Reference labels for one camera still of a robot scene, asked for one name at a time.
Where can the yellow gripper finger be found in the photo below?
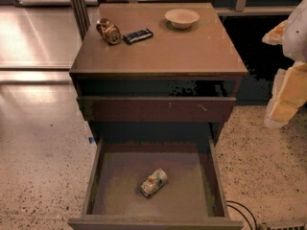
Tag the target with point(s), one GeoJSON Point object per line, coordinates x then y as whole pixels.
{"type": "Point", "coordinates": [275, 35]}
{"type": "Point", "coordinates": [289, 94]}

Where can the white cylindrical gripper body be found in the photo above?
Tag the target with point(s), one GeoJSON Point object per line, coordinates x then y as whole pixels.
{"type": "Point", "coordinates": [296, 37]}

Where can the green white 7up can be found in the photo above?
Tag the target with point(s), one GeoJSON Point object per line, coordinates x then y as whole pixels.
{"type": "Point", "coordinates": [154, 182]}

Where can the brown wooden drawer cabinet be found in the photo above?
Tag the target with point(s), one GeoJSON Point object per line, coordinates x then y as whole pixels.
{"type": "Point", "coordinates": [200, 61]}

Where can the brown gold soda can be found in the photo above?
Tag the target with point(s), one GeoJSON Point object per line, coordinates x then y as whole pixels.
{"type": "Point", "coordinates": [109, 32]}

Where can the open middle drawer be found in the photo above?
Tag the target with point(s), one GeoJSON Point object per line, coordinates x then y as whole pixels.
{"type": "Point", "coordinates": [192, 199]}

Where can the closed top drawer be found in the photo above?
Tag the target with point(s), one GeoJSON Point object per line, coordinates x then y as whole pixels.
{"type": "Point", "coordinates": [156, 109]}

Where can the white ceramic bowl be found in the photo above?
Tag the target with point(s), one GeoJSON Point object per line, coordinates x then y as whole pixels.
{"type": "Point", "coordinates": [182, 18]}

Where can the metal floor vent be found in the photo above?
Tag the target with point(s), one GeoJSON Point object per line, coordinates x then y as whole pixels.
{"type": "Point", "coordinates": [283, 225]}

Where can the dark blue snack bar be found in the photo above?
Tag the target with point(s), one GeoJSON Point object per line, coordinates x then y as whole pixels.
{"type": "Point", "coordinates": [138, 36]}

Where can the blue tape piece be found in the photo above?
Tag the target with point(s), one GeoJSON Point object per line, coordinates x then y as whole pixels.
{"type": "Point", "coordinates": [91, 140]}

